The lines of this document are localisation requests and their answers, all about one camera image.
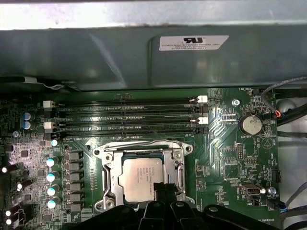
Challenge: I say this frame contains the CPU with silver top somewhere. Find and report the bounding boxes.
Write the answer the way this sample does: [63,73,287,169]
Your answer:
[118,157,168,203]

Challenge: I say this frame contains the RAM slot white latches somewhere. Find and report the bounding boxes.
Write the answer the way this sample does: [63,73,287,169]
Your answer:
[43,94,209,110]
[44,116,209,132]

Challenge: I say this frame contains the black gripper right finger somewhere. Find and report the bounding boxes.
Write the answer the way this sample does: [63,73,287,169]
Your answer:
[165,183,276,230]

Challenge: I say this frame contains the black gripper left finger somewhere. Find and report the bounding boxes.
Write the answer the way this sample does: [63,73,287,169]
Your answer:
[62,183,167,230]

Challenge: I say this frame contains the metal wire locking lever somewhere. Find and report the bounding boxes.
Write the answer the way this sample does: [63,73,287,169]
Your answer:
[102,140,184,152]

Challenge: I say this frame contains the black open PC case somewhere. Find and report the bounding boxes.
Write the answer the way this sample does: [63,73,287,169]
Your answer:
[0,0,307,230]

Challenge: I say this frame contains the silver coin battery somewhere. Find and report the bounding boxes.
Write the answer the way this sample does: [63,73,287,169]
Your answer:
[240,114,263,136]

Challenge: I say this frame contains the grey power choke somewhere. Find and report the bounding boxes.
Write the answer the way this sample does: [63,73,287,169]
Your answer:
[64,193,84,202]
[63,161,84,171]
[64,203,84,212]
[63,172,84,182]
[63,151,84,161]
[64,182,84,192]

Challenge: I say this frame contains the grey braided wire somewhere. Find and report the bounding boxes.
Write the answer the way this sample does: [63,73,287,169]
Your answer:
[260,76,307,115]

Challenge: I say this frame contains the white printed label sticker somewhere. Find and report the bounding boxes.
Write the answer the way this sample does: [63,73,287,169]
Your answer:
[159,35,230,52]

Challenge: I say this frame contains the black square chip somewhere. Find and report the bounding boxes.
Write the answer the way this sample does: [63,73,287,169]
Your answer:
[224,163,240,180]

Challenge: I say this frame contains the RAM slot black latches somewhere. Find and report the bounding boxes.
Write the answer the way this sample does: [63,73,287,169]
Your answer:
[44,126,209,141]
[44,105,209,118]

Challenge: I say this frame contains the green motherboard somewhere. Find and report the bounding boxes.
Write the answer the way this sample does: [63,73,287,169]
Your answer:
[0,87,281,230]

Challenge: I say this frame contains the CPU socket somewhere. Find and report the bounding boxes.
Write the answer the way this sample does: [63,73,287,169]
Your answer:
[92,140,194,211]

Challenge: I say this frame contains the thick black cable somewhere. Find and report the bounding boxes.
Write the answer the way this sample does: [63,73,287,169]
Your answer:
[275,105,307,125]

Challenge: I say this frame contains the metal internal USB port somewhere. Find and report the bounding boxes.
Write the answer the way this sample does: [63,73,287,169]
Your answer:
[239,183,265,201]

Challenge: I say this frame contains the metal socket cover frame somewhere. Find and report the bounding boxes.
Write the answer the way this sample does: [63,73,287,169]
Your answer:
[102,148,186,201]

